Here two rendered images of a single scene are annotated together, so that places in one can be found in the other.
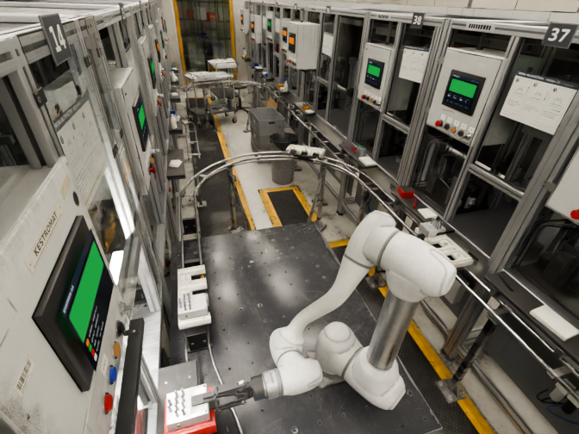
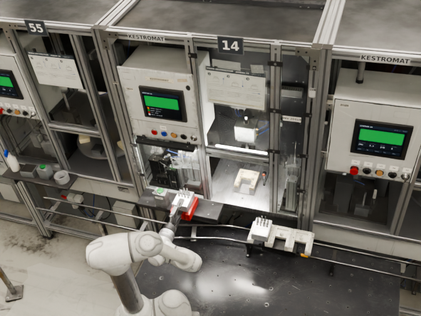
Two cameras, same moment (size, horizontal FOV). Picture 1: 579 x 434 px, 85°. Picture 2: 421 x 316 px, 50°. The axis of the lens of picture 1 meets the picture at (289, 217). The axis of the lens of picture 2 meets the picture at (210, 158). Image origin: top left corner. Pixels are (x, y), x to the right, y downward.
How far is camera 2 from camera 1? 2.31 m
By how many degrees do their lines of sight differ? 91
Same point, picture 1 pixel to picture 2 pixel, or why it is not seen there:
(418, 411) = not seen: outside the picture
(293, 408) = (172, 283)
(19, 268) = (141, 75)
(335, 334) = (170, 293)
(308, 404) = not seen: hidden behind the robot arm
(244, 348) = (232, 275)
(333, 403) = not seen: hidden behind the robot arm
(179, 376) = (212, 210)
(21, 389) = (126, 89)
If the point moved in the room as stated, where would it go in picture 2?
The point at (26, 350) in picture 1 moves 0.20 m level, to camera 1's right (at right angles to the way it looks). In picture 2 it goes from (133, 86) to (105, 106)
